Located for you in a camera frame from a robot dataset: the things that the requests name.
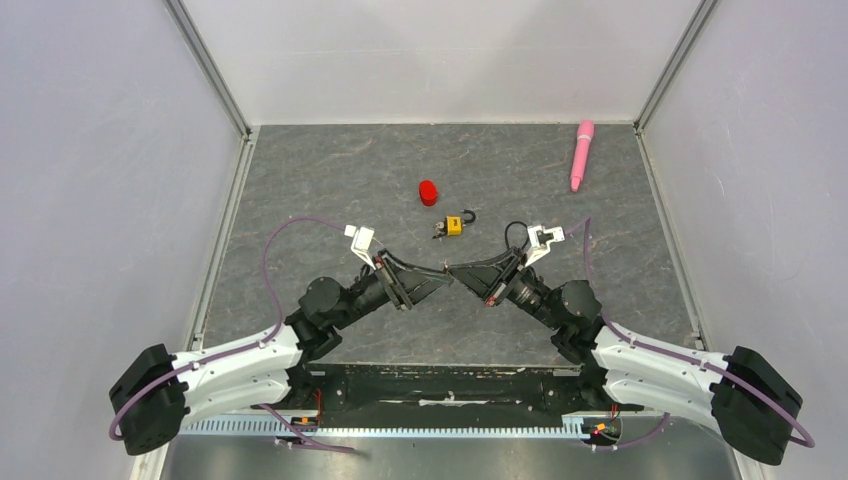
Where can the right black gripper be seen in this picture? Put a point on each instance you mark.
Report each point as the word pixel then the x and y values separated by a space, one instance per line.
pixel 492 278

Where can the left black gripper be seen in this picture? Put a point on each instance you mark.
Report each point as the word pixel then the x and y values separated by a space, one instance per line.
pixel 398 278

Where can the metal key bunch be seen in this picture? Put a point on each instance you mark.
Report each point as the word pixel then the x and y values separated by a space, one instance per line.
pixel 440 230

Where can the yellow black padlock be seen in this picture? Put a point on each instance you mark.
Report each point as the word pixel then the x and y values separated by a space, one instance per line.
pixel 456 223

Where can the pink pen-shaped stick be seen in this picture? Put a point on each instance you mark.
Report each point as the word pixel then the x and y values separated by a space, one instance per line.
pixel 584 136

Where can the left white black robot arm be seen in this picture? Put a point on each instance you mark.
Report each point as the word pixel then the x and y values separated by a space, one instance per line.
pixel 162 392

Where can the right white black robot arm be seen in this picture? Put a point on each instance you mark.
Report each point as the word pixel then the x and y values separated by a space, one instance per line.
pixel 740 395

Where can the red cylindrical cap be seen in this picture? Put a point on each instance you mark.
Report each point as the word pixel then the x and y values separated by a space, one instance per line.
pixel 428 193

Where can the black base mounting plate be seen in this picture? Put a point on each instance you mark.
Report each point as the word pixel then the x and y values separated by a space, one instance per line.
pixel 427 396

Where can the right aluminium frame rail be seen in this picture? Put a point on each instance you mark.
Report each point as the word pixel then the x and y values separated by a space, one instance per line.
pixel 658 137

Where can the aluminium frame rail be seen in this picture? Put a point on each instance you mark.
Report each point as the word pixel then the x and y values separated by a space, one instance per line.
pixel 658 137
pixel 236 178

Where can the left aluminium frame rail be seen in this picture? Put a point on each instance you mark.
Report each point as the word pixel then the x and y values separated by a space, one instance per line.
pixel 236 178

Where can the white slotted cable duct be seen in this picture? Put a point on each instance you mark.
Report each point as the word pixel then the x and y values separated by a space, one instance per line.
pixel 264 425

